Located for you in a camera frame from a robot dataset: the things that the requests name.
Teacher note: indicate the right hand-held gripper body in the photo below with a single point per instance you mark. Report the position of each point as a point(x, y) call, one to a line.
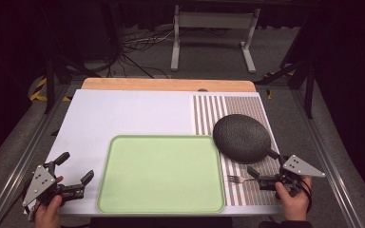
point(299, 167)

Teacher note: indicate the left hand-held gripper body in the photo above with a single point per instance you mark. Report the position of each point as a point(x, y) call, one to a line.
point(39, 185)

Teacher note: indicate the silver metal fork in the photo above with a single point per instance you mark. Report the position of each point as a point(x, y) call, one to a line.
point(238, 179)

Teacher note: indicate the person's left hand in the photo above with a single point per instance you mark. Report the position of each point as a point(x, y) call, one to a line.
point(48, 215)

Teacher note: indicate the person's right hand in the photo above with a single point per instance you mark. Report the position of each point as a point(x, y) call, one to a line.
point(294, 205)

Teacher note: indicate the dark grey textured oval object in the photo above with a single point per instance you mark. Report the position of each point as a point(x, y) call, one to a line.
point(240, 138)

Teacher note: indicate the yellow and black tape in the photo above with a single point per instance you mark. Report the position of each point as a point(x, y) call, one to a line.
point(38, 91)

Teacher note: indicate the light green tray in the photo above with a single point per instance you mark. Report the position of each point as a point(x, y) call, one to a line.
point(161, 174)

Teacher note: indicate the brown striped placemat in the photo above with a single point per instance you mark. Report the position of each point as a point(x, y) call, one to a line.
point(210, 109)

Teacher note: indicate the black tripod stand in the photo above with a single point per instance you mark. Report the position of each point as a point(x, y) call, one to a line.
point(309, 85)
point(49, 79)

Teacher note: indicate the white metal stand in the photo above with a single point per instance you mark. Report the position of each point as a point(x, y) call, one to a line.
point(214, 19)

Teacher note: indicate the aluminium rail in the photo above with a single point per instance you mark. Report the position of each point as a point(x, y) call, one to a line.
point(323, 152)
point(22, 161)

